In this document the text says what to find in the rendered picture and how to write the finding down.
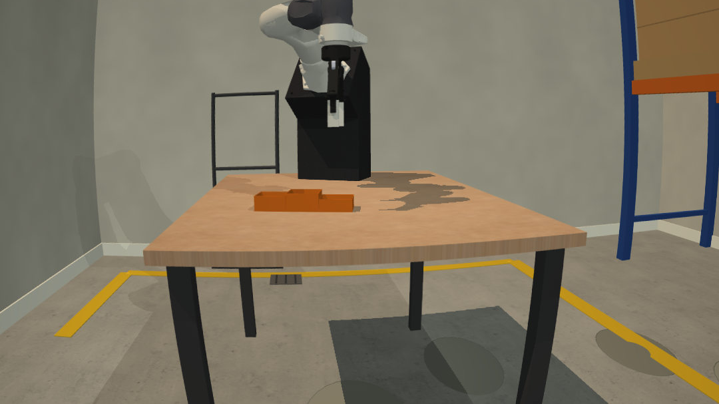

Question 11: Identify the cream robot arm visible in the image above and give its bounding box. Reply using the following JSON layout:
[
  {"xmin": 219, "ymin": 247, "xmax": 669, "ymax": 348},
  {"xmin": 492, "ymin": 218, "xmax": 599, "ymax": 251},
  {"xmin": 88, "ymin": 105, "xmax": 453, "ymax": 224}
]
[{"xmin": 259, "ymin": 0, "xmax": 367, "ymax": 93}]

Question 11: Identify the orange three-compartment bin rack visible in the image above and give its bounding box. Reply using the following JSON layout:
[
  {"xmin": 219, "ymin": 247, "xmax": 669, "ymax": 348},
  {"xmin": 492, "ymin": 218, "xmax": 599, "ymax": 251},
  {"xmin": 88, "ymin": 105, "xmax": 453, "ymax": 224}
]
[{"xmin": 254, "ymin": 189, "xmax": 354, "ymax": 212}]

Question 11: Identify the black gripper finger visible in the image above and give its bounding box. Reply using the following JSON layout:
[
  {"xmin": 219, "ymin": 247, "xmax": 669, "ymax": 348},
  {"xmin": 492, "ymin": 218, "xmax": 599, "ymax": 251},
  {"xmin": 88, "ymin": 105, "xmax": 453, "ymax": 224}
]
[
  {"xmin": 325, "ymin": 61, "xmax": 344, "ymax": 127},
  {"xmin": 338, "ymin": 73, "xmax": 346, "ymax": 126}
]

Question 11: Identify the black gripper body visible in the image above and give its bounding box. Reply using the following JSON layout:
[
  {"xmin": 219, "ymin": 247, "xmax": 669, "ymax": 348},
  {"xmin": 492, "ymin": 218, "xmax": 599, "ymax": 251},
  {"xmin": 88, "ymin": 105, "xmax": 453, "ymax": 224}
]
[{"xmin": 322, "ymin": 45, "xmax": 350, "ymax": 75}]

